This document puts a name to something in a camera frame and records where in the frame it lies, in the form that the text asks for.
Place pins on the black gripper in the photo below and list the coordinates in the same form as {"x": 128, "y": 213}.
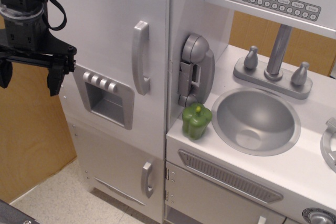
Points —
{"x": 28, "y": 40}

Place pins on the white fridge door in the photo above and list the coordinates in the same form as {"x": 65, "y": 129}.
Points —
{"x": 102, "y": 31}

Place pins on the silver fridge handle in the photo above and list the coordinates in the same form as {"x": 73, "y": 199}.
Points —
{"x": 139, "y": 39}

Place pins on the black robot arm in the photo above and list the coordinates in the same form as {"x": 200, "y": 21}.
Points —
{"x": 28, "y": 7}

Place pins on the silver ice dispenser panel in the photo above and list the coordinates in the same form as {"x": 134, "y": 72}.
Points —
{"x": 105, "y": 97}

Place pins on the white lower freezer door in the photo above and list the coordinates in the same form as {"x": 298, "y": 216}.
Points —
{"x": 115, "y": 167}

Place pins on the black case corner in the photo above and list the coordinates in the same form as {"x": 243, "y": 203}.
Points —
{"x": 11, "y": 215}

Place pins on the green toy bell pepper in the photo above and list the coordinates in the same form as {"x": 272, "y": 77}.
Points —
{"x": 195, "y": 119}

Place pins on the silver vent grille panel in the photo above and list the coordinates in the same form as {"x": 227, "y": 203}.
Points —
{"x": 229, "y": 178}

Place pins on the silver round sink bowl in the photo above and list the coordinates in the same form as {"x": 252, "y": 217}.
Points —
{"x": 256, "y": 122}

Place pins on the silver toy faucet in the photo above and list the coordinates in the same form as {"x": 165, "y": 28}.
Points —
{"x": 270, "y": 74}

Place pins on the silver oven knob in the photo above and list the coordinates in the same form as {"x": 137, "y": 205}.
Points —
{"x": 318, "y": 216}

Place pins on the silver lower freezer handle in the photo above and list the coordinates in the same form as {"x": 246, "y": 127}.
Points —
{"x": 147, "y": 190}

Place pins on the silver toy wall phone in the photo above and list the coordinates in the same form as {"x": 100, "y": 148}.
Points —
{"x": 197, "y": 70}

